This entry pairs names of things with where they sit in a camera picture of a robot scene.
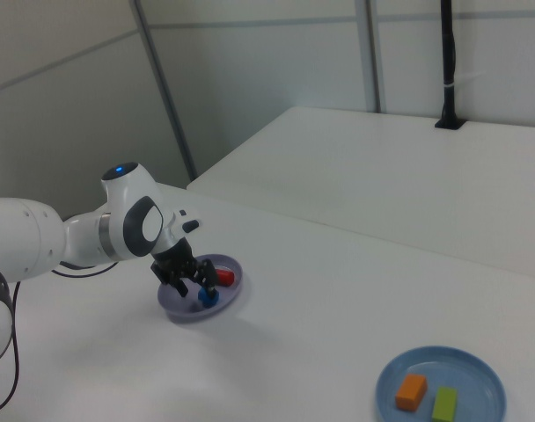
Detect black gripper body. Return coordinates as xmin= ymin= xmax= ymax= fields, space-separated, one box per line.
xmin=152 ymin=239 xmax=195 ymax=277

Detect blue hexagonal block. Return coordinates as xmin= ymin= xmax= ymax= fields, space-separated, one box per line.
xmin=197 ymin=287 xmax=220 ymax=308

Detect orange rectangular block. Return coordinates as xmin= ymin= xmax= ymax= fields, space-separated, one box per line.
xmin=395 ymin=374 xmax=429 ymax=413

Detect green rectangular block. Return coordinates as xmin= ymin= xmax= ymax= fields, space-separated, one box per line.
xmin=431 ymin=386 xmax=459 ymax=422

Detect purple plate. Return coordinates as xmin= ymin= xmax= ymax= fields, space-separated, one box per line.
xmin=156 ymin=252 xmax=245 ymax=325

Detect blue plate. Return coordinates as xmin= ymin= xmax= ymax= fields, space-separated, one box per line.
xmin=376 ymin=346 xmax=508 ymax=422

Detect black mounting pole with base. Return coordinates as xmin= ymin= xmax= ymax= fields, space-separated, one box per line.
xmin=434 ymin=0 xmax=466 ymax=131

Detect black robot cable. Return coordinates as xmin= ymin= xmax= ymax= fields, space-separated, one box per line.
xmin=0 ymin=258 xmax=121 ymax=418

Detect grey metal partition post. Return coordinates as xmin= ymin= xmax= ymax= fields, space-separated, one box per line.
xmin=364 ymin=0 xmax=388 ymax=113
xmin=129 ymin=0 xmax=198 ymax=182

